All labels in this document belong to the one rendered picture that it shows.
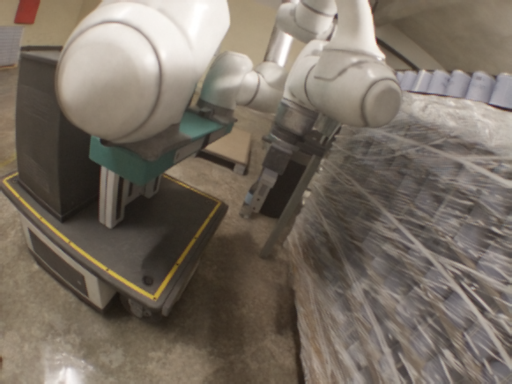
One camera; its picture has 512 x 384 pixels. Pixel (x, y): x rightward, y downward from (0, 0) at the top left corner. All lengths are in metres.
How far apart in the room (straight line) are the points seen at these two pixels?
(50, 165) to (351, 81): 0.79
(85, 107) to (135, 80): 0.05
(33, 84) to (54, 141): 0.21
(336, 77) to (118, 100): 0.27
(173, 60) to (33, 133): 0.72
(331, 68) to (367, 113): 0.08
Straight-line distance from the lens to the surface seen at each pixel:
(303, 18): 0.67
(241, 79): 0.89
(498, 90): 0.51
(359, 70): 0.33
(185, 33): 0.24
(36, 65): 0.85
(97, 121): 0.22
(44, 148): 0.83
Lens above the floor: 0.91
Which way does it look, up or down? 25 degrees down
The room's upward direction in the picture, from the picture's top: 25 degrees clockwise
